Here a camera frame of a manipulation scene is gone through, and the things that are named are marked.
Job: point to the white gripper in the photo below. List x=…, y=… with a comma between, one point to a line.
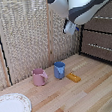
x=69, y=27

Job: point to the blue mug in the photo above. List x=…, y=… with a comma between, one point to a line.
x=59, y=71

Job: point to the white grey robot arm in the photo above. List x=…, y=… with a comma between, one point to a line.
x=82, y=3

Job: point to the orange rectangular block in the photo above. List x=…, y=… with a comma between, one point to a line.
x=73, y=77

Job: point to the bamboo blind screen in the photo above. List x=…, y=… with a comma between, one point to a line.
x=24, y=35

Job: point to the pink mug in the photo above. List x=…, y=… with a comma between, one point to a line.
x=38, y=78

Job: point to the thin black pole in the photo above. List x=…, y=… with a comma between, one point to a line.
x=3, y=55

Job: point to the white patterned plate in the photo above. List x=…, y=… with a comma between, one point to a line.
x=11, y=109

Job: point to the brown drawer cabinet frame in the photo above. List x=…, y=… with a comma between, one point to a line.
x=80, y=44

